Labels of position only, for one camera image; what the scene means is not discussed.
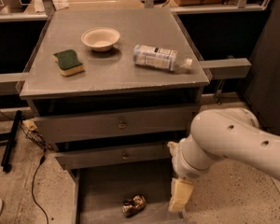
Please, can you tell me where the black metal bar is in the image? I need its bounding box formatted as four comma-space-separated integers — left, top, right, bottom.
1, 110, 21, 173

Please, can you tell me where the white paper bowl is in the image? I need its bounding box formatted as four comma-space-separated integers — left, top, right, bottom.
81, 27, 120, 52

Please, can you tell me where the green and yellow sponge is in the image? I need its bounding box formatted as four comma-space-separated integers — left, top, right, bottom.
53, 49, 85, 77

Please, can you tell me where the middle grey drawer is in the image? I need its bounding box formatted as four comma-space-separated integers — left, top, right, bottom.
55, 141, 178, 170

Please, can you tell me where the top grey drawer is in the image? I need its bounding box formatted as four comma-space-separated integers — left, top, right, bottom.
35, 105, 200, 143

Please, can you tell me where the grey horizontal rail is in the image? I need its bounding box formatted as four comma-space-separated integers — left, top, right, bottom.
200, 58, 251, 80

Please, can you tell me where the plastic bottle with label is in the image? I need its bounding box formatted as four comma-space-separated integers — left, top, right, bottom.
133, 45, 193, 73

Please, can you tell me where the bottom grey open drawer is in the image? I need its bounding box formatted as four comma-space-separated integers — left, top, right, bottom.
77, 159, 185, 224

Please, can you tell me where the black cable on floor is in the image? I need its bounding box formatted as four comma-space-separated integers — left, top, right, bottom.
31, 154, 50, 224

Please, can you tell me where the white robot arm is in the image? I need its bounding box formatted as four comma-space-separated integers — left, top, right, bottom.
167, 108, 280, 213

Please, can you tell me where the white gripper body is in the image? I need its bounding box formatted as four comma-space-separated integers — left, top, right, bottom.
171, 139, 209, 179

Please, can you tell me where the grey drawer cabinet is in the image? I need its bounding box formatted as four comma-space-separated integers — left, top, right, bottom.
20, 8, 209, 224

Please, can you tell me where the white crumpled cloth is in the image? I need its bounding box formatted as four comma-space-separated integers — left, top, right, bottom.
52, 0, 69, 10

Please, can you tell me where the crushed orange soda can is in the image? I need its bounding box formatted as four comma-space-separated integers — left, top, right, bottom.
122, 195, 147, 217

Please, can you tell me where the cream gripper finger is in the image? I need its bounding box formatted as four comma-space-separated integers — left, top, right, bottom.
167, 141, 178, 157
168, 178, 194, 213

